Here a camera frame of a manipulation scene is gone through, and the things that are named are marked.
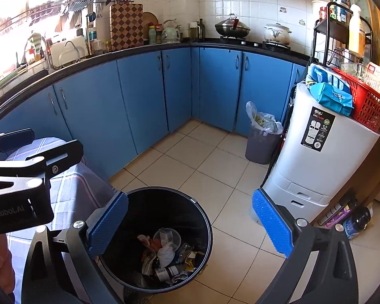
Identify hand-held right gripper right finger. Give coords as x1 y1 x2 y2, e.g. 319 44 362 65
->
253 188 360 304

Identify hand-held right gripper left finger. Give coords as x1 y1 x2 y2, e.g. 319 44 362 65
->
22 191 129 304

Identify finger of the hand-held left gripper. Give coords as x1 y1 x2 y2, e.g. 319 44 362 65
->
0 128 35 159
0 139 84 201

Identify clear printed plastic cup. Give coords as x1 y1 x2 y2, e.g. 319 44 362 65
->
153 228 182 248

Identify black trash bin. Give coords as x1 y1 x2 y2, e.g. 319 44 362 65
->
97 187 213 293

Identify brown medicine bottle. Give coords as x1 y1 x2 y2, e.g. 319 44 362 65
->
155 265 180 282

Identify person's left hand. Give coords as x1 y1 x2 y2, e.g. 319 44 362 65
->
0 234 15 295

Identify blue plaid tablecloth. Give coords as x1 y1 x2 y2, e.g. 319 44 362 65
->
5 137 116 304

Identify white storage appliance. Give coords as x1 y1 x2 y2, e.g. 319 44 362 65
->
261 82 380 225

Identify purple bottle on floor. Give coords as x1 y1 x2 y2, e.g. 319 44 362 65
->
325 193 358 229

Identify grey bin with plastic bag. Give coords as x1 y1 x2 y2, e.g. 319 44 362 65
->
245 101 284 164

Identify dark bottle on floor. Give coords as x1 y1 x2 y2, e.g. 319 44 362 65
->
344 207 372 239

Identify blue lower kitchen cabinets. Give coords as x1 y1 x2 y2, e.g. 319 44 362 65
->
0 46 308 197

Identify white dish drainer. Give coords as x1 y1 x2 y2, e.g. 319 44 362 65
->
49 35 89 67

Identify black kitchen countertop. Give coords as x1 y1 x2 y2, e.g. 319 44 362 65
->
0 36 311 127

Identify blue wipes packet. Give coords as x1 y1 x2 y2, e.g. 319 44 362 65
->
309 82 355 117

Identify checkered cutting board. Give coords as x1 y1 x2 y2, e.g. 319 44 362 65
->
110 3 144 51

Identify metal dish rack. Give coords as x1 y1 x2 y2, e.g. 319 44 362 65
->
0 0 134 39

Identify red plastic basket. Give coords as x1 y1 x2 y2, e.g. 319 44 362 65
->
332 66 380 130

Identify light blue packet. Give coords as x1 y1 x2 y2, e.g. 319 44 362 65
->
306 63 344 84

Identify pale green kettle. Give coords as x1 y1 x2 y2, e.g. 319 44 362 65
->
161 20 182 44

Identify steel pot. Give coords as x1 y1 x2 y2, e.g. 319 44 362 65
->
332 48 363 68

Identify gas stove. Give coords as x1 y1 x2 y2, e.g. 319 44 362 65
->
220 36 292 51

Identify white ceramic pot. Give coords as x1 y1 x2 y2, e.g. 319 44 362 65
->
263 23 292 45

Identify black wok with lid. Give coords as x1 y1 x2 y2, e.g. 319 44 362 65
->
215 13 251 39

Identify white spray bottle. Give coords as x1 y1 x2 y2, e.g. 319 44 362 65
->
348 4 366 56

